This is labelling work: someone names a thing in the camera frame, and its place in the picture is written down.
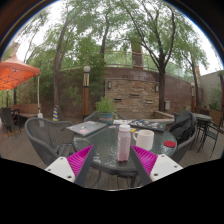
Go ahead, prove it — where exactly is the tall dark-trunked tree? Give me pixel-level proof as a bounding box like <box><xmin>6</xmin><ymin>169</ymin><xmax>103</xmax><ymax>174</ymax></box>
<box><xmin>116</xmin><ymin>0</ymin><xmax>201</xmax><ymax>113</ymax></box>

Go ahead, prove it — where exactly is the group of dark patio chairs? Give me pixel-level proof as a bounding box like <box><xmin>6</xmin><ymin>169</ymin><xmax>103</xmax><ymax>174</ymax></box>
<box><xmin>0</xmin><ymin>106</ymin><xmax>21</xmax><ymax>134</ymax></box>

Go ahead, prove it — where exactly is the flat round red coaster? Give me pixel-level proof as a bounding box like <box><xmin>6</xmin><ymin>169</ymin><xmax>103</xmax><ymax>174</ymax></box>
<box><xmin>163</xmin><ymin>140</ymin><xmax>177</xmax><ymax>149</ymax></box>

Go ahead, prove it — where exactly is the blue yellow striped cone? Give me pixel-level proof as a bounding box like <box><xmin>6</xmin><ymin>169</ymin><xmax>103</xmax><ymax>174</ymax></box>
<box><xmin>52</xmin><ymin>105</ymin><xmax>60</xmax><ymax>122</ymax></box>

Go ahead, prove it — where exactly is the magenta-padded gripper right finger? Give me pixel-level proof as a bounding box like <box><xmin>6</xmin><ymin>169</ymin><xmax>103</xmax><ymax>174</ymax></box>
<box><xmin>129</xmin><ymin>144</ymin><xmax>184</xmax><ymax>187</ymax></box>

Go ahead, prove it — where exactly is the dark grey backpack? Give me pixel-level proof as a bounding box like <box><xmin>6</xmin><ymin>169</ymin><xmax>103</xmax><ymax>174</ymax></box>
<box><xmin>169</xmin><ymin>109</ymin><xmax>198</xmax><ymax>145</ymax></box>

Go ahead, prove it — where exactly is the orange canopy tent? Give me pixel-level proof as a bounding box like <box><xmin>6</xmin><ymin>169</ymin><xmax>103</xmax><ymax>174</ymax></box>
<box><xmin>0</xmin><ymin>54</ymin><xmax>42</xmax><ymax>118</ymax></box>

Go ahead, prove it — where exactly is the grey laptop with stickers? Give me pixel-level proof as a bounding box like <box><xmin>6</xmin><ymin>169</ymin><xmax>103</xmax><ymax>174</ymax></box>
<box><xmin>65</xmin><ymin>120</ymin><xmax>108</xmax><ymax>137</ymax></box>

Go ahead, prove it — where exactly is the green plant in blue pot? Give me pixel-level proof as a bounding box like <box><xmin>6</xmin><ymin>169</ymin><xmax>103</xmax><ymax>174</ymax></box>
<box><xmin>94</xmin><ymin>96</ymin><xmax>118</xmax><ymax>125</ymax></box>

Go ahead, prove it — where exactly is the round dark patio table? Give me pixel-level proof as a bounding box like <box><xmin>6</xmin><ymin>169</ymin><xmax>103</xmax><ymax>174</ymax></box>
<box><xmin>193</xmin><ymin>112</ymin><xmax>214</xmax><ymax>134</ymax></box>

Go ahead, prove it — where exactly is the clear bottle with white cap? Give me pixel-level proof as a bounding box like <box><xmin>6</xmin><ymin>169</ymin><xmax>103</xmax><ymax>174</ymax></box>
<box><xmin>116</xmin><ymin>123</ymin><xmax>132</xmax><ymax>163</ymax></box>

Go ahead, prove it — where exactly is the tall leaning tree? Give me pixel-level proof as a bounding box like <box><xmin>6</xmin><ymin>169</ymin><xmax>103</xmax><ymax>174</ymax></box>
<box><xmin>36</xmin><ymin>0</ymin><xmax>98</xmax><ymax>118</ymax></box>

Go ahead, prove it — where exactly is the white textured mug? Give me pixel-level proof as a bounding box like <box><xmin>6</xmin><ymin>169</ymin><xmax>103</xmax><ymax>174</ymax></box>
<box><xmin>132</xmin><ymin>129</ymin><xmax>155</xmax><ymax>152</ymax></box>

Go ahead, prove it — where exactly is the white paper booklet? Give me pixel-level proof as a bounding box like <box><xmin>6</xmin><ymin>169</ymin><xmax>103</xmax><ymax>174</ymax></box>
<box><xmin>112</xmin><ymin>118</ymin><xmax>134</xmax><ymax>126</ymax></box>

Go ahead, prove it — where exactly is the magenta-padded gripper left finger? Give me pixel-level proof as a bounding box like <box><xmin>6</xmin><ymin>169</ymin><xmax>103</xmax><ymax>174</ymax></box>
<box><xmin>44</xmin><ymin>144</ymin><xmax>97</xmax><ymax>188</ymax></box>

